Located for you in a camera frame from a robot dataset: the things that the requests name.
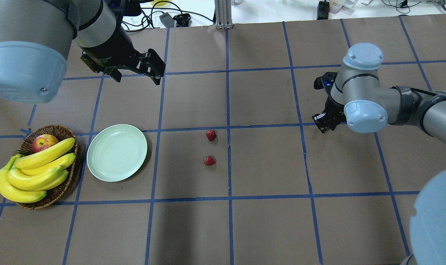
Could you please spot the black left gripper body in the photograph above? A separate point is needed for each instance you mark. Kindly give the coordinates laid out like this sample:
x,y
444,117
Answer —
x,y
114,45

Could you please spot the yellow banana bunch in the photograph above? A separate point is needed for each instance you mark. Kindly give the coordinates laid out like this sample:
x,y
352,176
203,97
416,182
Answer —
x,y
26,178

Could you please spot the red apple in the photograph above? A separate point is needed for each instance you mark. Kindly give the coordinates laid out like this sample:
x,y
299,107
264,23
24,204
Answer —
x,y
43,142

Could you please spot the black power adapter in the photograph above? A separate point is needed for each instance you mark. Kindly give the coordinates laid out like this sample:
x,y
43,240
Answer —
x,y
323,10

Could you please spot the red strawberry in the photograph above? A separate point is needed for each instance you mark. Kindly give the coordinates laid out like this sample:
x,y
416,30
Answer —
x,y
209,161
211,135

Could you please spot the aluminium frame post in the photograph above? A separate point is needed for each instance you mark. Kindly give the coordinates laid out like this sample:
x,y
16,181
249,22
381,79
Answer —
x,y
223,15

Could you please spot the woven wicker basket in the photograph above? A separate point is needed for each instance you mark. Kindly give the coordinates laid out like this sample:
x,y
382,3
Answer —
x,y
61,132

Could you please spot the light green plate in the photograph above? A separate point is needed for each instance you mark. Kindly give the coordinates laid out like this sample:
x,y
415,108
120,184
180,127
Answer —
x,y
116,153

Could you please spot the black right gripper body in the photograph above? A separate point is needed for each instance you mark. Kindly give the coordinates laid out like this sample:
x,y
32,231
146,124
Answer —
x,y
332,109

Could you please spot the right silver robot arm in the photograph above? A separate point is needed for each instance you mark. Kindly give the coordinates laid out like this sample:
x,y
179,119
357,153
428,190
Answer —
x,y
355,97

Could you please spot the white paper cup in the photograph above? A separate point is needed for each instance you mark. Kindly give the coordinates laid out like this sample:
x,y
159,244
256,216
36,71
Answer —
x,y
335,6

